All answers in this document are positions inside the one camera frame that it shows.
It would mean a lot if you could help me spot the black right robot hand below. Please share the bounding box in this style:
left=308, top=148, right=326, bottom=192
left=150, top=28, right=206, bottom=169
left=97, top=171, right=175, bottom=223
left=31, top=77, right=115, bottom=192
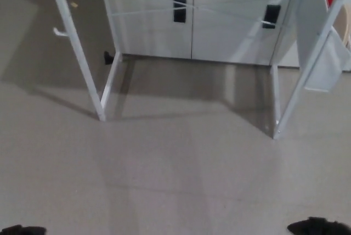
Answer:
left=287, top=217, right=351, bottom=235

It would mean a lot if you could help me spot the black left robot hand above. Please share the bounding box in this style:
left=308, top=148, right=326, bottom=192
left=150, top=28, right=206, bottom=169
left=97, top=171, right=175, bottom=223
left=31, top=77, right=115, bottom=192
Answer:
left=0, top=225, right=47, bottom=235

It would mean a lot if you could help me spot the small black floor object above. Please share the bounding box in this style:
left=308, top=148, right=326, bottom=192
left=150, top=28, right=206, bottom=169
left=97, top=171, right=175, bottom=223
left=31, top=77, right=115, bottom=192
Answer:
left=103, top=51, right=115, bottom=65

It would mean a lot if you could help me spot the white hook on table leg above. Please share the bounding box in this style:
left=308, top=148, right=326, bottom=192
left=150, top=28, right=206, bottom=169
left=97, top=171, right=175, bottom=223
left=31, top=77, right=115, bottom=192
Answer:
left=53, top=27, right=69, bottom=38

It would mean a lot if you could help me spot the beige wooden chair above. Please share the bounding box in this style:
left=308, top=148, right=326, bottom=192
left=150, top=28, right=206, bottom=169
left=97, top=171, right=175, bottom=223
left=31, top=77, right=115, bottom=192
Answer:
left=341, top=4, right=351, bottom=48

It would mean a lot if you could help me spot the white metal-frame table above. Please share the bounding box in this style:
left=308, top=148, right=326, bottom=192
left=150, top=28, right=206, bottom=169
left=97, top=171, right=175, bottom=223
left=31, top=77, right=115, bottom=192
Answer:
left=45, top=0, right=351, bottom=140

